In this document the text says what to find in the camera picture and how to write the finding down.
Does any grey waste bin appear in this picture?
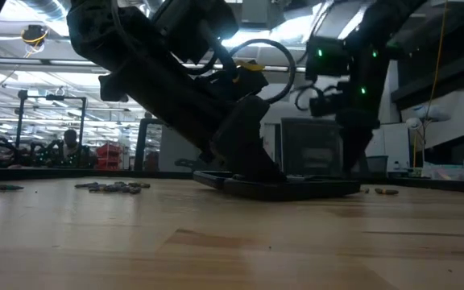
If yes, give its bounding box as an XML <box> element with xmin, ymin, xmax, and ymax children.
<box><xmin>366</xmin><ymin>155</ymin><xmax>389</xmax><ymax>174</ymax></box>

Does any black gantry frame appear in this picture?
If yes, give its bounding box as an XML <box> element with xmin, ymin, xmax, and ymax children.
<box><xmin>15</xmin><ymin>89</ymin><xmax>88</xmax><ymax>168</ymax></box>

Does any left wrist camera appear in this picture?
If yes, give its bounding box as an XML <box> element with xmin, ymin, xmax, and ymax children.
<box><xmin>97</xmin><ymin>73</ymin><xmax>131</xmax><ymax>104</ymax></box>

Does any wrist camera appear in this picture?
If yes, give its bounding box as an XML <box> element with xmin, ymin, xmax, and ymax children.
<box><xmin>97</xmin><ymin>73</ymin><xmax>131</xmax><ymax>104</ymax></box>
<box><xmin>308</xmin><ymin>93</ymin><xmax>340</xmax><ymax>118</ymax></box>

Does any cluttered side table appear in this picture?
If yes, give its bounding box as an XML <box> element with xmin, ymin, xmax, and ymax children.
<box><xmin>411</xmin><ymin>158</ymin><xmax>464</xmax><ymax>183</ymax></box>

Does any white partition panel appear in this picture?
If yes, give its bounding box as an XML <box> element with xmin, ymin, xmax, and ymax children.
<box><xmin>367</xmin><ymin>122</ymin><xmax>411</xmax><ymax>172</ymax></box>

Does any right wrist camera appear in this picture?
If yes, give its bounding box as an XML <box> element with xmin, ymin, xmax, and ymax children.
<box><xmin>308</xmin><ymin>93</ymin><xmax>340</xmax><ymax>118</ymax></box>

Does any silver ventilation duct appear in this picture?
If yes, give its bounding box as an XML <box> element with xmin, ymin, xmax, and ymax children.
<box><xmin>16</xmin><ymin>0</ymin><xmax>72</xmax><ymax>25</ymax></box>

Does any mesh-back office chair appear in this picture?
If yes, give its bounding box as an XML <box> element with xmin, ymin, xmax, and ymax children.
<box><xmin>279</xmin><ymin>116</ymin><xmax>345</xmax><ymax>179</ymax></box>

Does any black plastic tool case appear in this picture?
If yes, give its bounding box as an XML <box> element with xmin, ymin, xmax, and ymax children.
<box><xmin>193</xmin><ymin>169</ymin><xmax>362</xmax><ymax>202</ymax></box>

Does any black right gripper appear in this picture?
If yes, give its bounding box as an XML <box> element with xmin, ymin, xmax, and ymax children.
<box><xmin>333</xmin><ymin>78</ymin><xmax>383</xmax><ymax>177</ymax></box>

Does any black looped cable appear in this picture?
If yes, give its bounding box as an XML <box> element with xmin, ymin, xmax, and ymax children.
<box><xmin>227</xmin><ymin>38</ymin><xmax>297</xmax><ymax>106</ymax></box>

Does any person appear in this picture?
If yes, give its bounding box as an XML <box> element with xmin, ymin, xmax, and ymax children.
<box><xmin>56</xmin><ymin>128</ymin><xmax>93</xmax><ymax>168</ymax></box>

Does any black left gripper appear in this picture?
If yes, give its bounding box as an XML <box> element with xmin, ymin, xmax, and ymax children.
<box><xmin>210</xmin><ymin>94</ymin><xmax>288</xmax><ymax>182</ymax></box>

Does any ceiling cable reel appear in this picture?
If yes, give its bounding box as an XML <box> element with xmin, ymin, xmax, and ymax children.
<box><xmin>20</xmin><ymin>23</ymin><xmax>50</xmax><ymax>56</ymax></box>

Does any red storage bin rack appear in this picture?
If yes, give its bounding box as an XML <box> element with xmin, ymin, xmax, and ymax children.
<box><xmin>95</xmin><ymin>143</ymin><xmax>126</xmax><ymax>170</ymax></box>

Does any yellow cable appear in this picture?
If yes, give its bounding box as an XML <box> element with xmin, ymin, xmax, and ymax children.
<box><xmin>428</xmin><ymin>0</ymin><xmax>450</xmax><ymax>106</ymax></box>

